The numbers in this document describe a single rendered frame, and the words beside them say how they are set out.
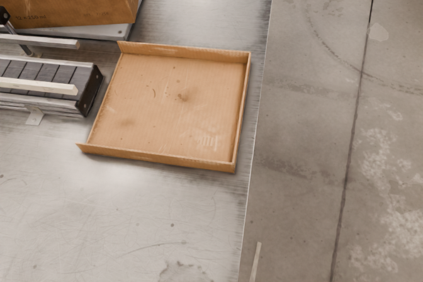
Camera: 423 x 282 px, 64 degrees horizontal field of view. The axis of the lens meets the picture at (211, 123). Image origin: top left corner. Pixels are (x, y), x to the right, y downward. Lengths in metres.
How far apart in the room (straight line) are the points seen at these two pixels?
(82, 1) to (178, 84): 0.29
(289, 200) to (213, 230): 0.92
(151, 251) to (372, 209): 1.13
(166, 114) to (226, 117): 0.12
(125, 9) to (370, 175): 1.21
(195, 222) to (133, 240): 0.11
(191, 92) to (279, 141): 0.93
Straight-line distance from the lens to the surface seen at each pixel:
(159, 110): 0.71
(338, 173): 1.58
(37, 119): 0.80
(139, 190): 0.64
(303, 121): 1.66
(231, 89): 0.72
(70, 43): 0.70
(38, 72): 0.81
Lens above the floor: 1.42
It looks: 60 degrees down
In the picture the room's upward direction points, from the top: 8 degrees counter-clockwise
